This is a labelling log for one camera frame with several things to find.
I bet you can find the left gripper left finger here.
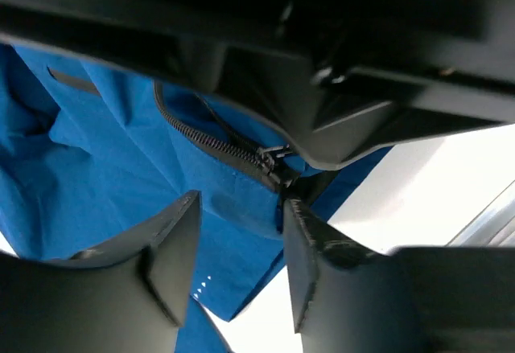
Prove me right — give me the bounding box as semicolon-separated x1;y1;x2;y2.
1;191;201;352

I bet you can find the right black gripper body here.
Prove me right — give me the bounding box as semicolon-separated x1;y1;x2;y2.
1;0;514;122

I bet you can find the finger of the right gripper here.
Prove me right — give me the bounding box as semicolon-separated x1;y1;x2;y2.
1;5;314;124
216;67;514;170

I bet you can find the aluminium front rail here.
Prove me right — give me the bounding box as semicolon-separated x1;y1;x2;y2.
447;182;515;248

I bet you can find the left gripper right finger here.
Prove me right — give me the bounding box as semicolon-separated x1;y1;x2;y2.
283;199;514;352

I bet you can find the blue and black jacket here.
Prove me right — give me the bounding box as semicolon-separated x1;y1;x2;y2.
1;45;386;352

